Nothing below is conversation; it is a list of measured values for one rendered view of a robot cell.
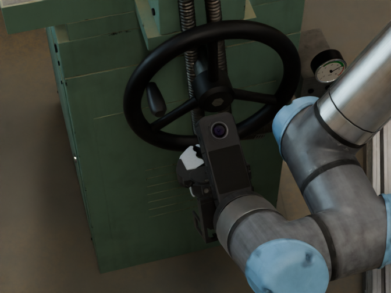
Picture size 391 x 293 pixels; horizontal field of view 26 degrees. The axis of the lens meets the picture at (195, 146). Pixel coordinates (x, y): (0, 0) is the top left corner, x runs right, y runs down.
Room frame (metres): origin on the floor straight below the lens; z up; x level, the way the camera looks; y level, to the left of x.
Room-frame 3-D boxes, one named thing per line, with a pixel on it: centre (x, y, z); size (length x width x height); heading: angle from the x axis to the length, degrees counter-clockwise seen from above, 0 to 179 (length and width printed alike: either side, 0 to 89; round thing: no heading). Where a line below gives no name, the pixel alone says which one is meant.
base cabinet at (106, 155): (1.32, 0.09, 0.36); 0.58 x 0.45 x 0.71; 15
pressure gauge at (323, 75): (1.07, -0.25, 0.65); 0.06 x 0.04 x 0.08; 105
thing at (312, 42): (1.13, -0.23, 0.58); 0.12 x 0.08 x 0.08; 15
